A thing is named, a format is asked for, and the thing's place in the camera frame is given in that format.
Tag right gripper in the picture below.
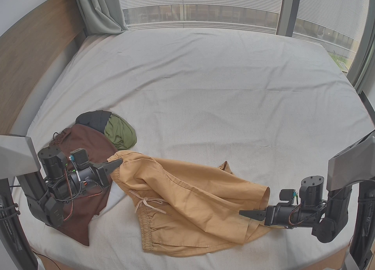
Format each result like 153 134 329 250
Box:
264 204 299 227

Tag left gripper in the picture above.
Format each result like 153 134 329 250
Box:
70 163 113 195

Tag tan shorts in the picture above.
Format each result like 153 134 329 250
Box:
107 150 271 257

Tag bed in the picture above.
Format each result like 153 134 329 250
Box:
0 0 375 270

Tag white garment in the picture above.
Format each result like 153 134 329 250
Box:
92 186 127 219

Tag brown shorts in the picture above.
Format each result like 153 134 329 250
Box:
44 124 118 246

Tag green garment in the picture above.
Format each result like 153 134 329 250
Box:
104 113 138 151

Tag black garment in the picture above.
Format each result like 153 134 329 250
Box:
75 111 113 134

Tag grey-green curtain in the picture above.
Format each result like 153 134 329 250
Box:
70 0 129 35

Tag window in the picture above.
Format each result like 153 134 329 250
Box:
113 0 375 95

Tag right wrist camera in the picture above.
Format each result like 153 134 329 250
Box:
279 188 298 207

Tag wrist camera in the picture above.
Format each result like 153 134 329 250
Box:
279 188 298 207
70 148 90 170

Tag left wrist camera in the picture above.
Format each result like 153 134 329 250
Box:
70 148 90 170

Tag black cable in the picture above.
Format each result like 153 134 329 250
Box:
35 251 59 267

